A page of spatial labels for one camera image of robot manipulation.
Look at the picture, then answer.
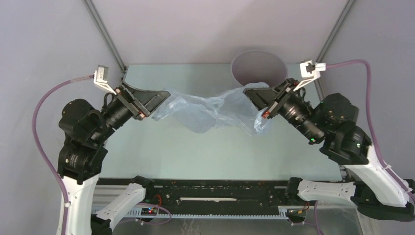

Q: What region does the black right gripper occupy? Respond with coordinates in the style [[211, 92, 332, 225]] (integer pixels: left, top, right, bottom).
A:
[[244, 77, 325, 144]]

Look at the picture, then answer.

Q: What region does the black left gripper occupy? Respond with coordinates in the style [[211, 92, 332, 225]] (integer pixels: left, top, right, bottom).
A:
[[92, 77, 172, 141]]

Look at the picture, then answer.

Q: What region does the light blue plastic trash bag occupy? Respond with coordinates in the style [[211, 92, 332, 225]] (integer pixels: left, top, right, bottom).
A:
[[152, 82, 272, 136]]

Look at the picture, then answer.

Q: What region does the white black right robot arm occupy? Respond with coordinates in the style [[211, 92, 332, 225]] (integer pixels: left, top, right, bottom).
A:
[[243, 78, 415, 222]]

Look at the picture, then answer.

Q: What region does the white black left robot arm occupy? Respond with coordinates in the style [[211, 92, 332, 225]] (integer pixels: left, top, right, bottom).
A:
[[57, 83, 170, 235]]

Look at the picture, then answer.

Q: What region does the grey plastic trash bin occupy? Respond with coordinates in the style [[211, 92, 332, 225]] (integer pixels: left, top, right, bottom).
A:
[[231, 50, 288, 87]]

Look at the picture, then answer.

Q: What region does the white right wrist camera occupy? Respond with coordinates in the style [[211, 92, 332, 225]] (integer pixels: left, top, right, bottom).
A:
[[294, 60, 326, 92]]

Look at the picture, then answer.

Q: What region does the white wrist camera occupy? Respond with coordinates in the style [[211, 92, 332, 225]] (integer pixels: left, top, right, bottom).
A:
[[93, 65, 116, 95], [294, 60, 326, 92]]

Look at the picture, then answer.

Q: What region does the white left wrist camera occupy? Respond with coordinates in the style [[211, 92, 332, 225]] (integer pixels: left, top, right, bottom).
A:
[[93, 65, 116, 95]]

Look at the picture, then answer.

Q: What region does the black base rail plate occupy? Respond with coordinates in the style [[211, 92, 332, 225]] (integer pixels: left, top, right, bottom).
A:
[[97, 176, 317, 216]]

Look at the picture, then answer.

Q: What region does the left corner aluminium post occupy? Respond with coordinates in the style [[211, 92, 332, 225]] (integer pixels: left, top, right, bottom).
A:
[[82, 0, 127, 73]]

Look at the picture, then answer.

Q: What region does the corner aluminium post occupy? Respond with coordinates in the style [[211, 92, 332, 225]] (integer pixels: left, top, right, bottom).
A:
[[82, 0, 127, 73], [316, 0, 357, 63]]

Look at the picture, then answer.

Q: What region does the white slotted cable duct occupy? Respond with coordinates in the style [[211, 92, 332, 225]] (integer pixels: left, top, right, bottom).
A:
[[124, 207, 294, 220]]

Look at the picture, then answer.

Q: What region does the right corner aluminium post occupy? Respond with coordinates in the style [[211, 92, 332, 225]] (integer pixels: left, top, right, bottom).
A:
[[316, 0, 357, 63]]

